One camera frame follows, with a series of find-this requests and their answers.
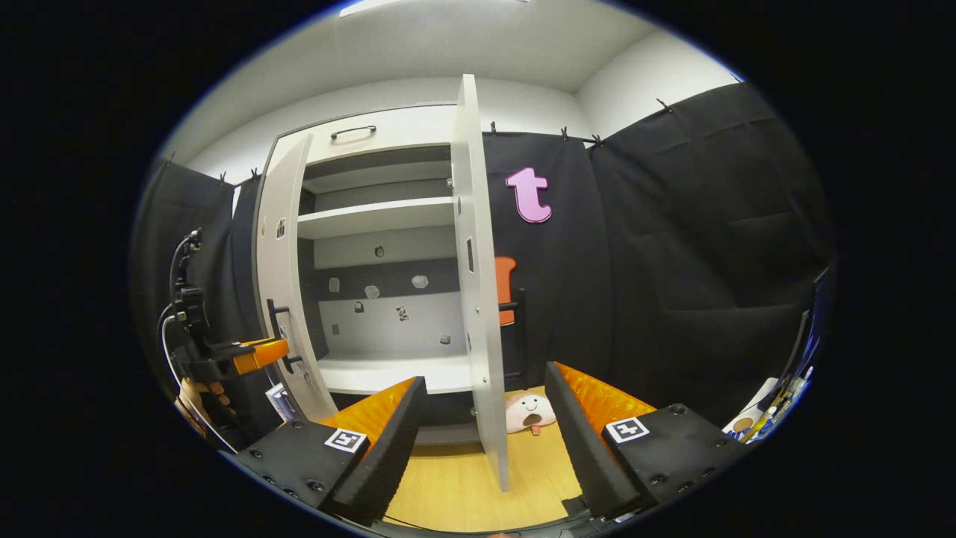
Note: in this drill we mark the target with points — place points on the beige cabinet door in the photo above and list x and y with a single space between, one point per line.
287 276
478 299

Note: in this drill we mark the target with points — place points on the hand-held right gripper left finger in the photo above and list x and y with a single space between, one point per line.
388 463

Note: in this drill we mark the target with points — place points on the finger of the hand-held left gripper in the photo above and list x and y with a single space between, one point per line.
261 355

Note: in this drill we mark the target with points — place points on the pink plush toy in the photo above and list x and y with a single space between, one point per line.
526 409

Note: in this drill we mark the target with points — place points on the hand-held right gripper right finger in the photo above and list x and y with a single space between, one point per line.
579 456

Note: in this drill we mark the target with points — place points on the pile of colourful items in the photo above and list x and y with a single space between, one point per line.
747 426

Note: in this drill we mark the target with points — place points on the black backdrop cloth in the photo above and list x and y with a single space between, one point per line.
709 261

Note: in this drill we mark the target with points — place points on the beige double-door shoe cabinet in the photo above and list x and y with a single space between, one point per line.
373 217

